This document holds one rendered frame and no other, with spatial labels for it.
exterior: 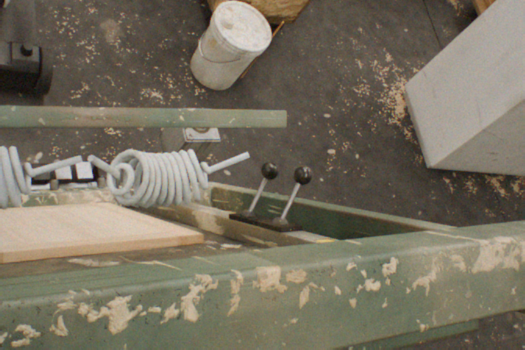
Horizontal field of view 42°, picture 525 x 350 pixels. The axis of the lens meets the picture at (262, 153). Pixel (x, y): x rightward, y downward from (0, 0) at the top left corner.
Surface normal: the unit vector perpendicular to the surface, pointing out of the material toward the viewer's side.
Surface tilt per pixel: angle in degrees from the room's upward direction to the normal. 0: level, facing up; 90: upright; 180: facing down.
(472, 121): 90
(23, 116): 32
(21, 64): 45
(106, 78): 0
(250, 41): 0
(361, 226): 90
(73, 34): 0
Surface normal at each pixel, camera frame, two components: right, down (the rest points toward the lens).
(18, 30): 0.45, -0.48
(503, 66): -0.87, -0.07
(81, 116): 0.53, 0.05
